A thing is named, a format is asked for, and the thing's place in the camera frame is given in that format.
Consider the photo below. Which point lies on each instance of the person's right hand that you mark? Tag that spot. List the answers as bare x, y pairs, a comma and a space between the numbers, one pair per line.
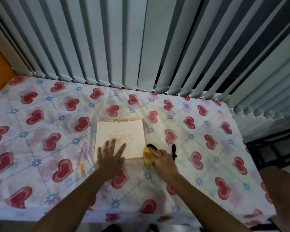
163, 164

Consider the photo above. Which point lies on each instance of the person's left hand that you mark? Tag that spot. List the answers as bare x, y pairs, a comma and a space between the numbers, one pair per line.
110, 163

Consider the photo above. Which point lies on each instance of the person's left middle finger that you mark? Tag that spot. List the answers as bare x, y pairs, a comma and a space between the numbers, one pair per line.
113, 146

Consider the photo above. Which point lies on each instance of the person's left thumb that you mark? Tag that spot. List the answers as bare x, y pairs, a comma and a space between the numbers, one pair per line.
122, 161

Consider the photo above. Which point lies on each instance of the person's right fingers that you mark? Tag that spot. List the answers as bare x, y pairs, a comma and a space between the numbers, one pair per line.
157, 153

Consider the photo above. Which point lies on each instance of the person's left little finger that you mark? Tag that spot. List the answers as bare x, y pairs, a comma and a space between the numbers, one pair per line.
99, 152

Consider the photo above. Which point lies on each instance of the yellow and black cleaning cloth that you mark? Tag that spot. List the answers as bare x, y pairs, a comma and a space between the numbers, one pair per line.
148, 160

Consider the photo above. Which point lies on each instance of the pink desk calendar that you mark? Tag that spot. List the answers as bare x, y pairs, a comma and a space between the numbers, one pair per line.
125, 135

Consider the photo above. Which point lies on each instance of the person's right forearm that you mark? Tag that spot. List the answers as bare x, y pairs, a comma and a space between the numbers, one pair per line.
203, 205

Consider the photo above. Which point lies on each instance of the person's left forearm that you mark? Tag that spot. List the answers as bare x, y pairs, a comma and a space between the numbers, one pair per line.
77, 202

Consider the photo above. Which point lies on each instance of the white heart print tablecloth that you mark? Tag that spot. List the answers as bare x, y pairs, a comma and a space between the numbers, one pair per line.
50, 132

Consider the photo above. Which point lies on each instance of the grey vertical blinds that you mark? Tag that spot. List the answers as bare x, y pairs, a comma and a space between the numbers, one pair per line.
125, 38

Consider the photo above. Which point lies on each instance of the black metal rack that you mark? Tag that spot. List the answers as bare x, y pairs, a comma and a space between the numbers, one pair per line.
273, 149

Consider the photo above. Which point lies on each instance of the person's right leg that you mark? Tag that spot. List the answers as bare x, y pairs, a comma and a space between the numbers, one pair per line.
284, 198

